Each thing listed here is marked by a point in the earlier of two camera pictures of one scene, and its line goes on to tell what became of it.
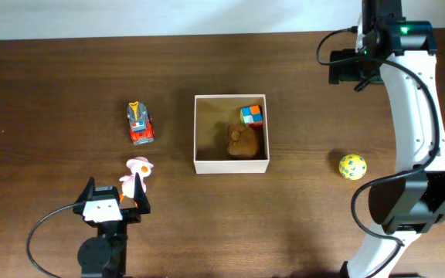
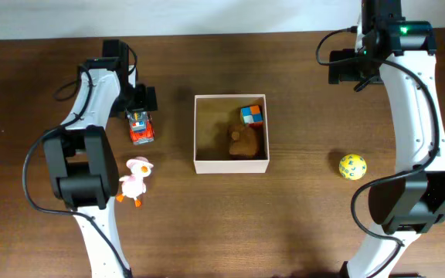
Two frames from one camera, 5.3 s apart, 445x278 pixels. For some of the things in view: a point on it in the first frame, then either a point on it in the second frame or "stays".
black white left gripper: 134,215 to 150,103
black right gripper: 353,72 stays
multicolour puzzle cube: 252,115 stays
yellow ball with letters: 352,167 stays
